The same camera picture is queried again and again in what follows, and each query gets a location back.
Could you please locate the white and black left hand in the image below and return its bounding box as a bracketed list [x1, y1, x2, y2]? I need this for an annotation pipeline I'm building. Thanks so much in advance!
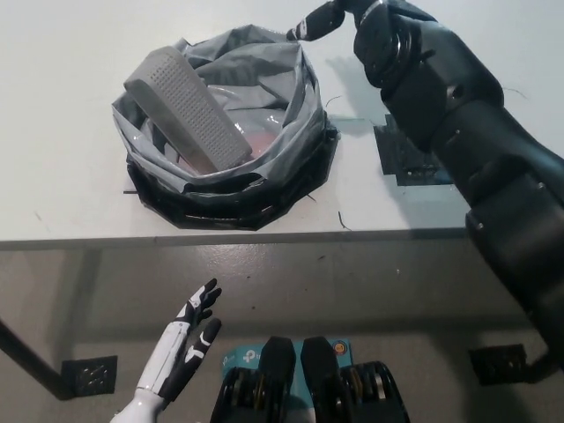
[134, 278, 224, 403]

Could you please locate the black and white right hand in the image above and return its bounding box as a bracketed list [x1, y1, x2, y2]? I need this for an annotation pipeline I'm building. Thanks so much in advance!
[285, 0, 437, 89]

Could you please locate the grey bag-lined black bin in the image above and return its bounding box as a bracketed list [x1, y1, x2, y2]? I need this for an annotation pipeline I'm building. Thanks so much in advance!
[110, 24, 343, 233]

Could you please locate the small grey perforated container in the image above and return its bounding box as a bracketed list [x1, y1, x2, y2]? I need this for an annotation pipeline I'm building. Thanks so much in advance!
[123, 45, 253, 173]

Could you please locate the black perforated foot plate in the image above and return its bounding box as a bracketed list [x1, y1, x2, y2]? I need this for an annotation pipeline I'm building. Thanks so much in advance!
[61, 354, 119, 394]
[469, 345, 530, 387]

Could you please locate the black and teal robot torso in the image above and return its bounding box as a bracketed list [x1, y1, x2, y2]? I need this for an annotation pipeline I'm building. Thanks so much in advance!
[209, 336, 413, 423]

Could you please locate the black tape marker patch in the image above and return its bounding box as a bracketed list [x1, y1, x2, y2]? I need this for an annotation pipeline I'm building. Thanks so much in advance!
[373, 114, 455, 187]

